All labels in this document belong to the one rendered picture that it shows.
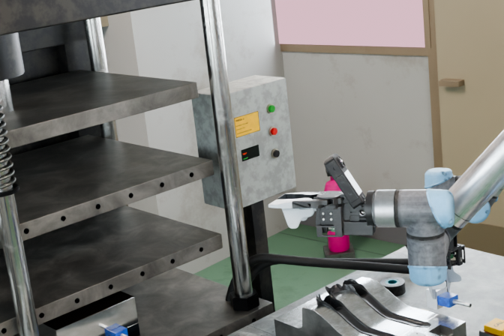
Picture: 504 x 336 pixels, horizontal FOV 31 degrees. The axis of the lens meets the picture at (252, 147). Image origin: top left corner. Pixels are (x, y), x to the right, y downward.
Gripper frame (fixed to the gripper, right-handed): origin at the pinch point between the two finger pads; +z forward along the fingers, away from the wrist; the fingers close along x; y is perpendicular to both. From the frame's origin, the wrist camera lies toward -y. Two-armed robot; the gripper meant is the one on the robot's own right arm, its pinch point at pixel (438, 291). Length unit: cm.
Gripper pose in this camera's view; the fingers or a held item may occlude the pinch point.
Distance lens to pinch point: 261.7
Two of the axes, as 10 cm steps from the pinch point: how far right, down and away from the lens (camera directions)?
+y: 6.6, 0.7, -7.4
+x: 7.4, -1.8, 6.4
